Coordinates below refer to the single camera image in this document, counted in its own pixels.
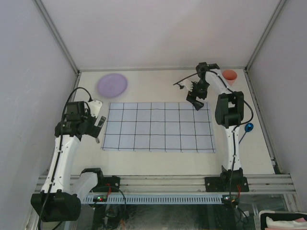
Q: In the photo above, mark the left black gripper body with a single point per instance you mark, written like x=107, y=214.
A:
x=90, y=129

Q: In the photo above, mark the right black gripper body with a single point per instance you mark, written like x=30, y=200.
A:
x=200, y=89

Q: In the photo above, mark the pink plastic cup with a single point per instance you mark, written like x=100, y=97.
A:
x=229, y=77

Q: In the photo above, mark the blue checkered cloth placemat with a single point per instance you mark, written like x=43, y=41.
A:
x=159, y=127

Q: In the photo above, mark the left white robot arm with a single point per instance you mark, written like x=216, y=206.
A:
x=58, y=200

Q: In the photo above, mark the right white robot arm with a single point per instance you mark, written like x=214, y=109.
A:
x=229, y=113

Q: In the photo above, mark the purple plastic plate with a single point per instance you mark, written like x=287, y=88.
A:
x=112, y=85

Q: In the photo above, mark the blue metallic spoon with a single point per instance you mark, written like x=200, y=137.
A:
x=248, y=128

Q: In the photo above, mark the grey bin with cloths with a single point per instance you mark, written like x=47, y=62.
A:
x=280, y=220

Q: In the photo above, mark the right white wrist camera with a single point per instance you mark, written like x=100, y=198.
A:
x=186, y=84

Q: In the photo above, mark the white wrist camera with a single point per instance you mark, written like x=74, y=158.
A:
x=186, y=84
x=95, y=107

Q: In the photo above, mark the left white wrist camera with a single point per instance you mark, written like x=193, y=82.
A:
x=95, y=107

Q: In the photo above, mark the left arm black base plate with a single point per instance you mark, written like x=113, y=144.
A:
x=107, y=183

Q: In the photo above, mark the aluminium front frame rail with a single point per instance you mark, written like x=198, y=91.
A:
x=196, y=184

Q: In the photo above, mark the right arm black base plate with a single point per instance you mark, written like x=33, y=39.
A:
x=217, y=184

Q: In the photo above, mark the blue slotted cable duct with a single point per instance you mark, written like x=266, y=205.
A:
x=179, y=199

